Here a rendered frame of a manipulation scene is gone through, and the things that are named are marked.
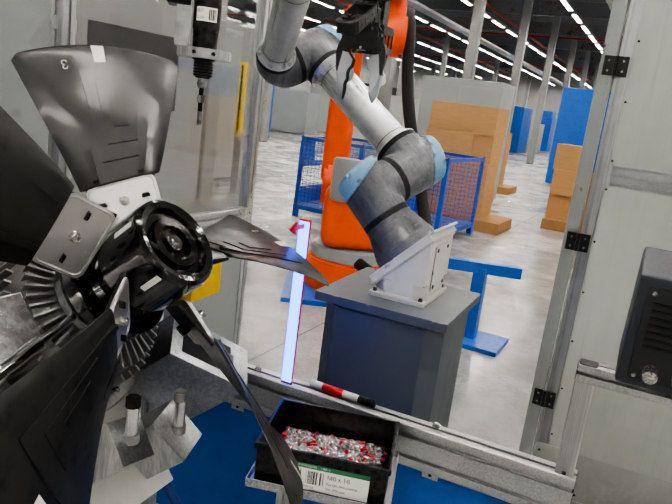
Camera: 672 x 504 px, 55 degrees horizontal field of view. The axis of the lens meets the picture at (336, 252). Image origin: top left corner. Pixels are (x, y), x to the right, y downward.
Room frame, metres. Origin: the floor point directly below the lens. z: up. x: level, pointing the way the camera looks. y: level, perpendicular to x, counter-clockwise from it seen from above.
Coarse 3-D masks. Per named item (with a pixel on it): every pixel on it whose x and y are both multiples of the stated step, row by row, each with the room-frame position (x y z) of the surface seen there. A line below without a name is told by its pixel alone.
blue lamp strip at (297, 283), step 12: (300, 240) 1.19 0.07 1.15; (300, 252) 1.18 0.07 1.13; (300, 276) 1.18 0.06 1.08; (300, 288) 1.18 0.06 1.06; (300, 300) 1.18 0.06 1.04; (288, 324) 1.19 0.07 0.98; (288, 336) 1.19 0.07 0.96; (288, 348) 1.19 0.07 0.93; (288, 360) 1.18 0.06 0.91; (288, 372) 1.18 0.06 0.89
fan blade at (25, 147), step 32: (0, 128) 0.67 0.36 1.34; (0, 160) 0.67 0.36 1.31; (32, 160) 0.69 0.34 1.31; (0, 192) 0.66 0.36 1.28; (32, 192) 0.69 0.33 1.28; (64, 192) 0.71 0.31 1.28; (0, 224) 0.67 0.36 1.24; (32, 224) 0.69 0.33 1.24; (0, 256) 0.67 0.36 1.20; (32, 256) 0.69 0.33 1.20
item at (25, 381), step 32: (96, 320) 0.62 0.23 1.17; (64, 352) 0.55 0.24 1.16; (96, 352) 0.61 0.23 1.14; (32, 384) 0.51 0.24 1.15; (64, 384) 0.55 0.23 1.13; (96, 384) 0.60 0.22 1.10; (0, 416) 0.47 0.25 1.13; (32, 416) 0.50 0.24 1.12; (64, 416) 0.54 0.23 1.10; (96, 416) 0.61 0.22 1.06; (0, 448) 0.46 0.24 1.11; (32, 448) 0.49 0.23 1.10; (64, 448) 0.53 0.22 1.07; (96, 448) 0.61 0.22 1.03; (0, 480) 0.45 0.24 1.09; (32, 480) 0.48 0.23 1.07; (64, 480) 0.53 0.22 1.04
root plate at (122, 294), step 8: (120, 288) 0.68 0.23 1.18; (128, 288) 0.71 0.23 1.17; (120, 296) 0.69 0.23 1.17; (128, 296) 0.72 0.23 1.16; (112, 304) 0.66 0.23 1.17; (128, 304) 0.72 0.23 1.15; (120, 312) 0.69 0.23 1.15; (128, 312) 0.73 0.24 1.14; (120, 328) 0.70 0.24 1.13; (128, 328) 0.74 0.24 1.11; (120, 344) 0.71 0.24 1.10
